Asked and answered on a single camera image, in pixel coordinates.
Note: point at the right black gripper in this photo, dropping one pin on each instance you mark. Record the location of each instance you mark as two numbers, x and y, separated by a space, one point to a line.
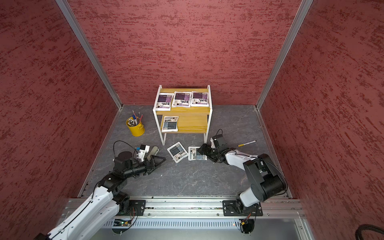
208 148

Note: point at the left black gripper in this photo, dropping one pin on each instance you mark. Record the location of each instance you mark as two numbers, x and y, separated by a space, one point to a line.
149 169

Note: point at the purple coffee bag bottom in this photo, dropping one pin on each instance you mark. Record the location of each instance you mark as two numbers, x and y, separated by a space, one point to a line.
200 99

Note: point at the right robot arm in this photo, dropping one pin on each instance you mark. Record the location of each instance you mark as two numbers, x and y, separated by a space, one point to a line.
265 179

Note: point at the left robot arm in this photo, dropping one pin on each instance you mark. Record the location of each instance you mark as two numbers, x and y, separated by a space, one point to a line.
106 201

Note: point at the beige eraser block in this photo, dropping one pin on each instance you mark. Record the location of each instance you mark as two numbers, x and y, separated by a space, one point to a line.
153 152

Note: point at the yellow pen bucket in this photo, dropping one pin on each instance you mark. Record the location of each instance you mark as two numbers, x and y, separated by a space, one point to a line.
138 130

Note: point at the pens in bucket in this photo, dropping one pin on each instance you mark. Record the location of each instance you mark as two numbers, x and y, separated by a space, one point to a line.
134 118

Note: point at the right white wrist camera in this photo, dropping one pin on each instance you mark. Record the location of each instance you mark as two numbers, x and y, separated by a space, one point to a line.
219 142

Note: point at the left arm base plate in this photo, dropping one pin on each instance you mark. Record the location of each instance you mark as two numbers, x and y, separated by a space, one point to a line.
136 207

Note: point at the white frame wooden shelf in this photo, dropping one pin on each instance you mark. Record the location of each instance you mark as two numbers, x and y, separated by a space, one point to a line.
193 120

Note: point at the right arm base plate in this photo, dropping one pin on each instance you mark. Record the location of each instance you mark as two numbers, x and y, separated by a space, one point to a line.
232 208

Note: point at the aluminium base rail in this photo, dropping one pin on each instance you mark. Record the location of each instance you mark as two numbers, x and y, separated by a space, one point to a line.
213 207

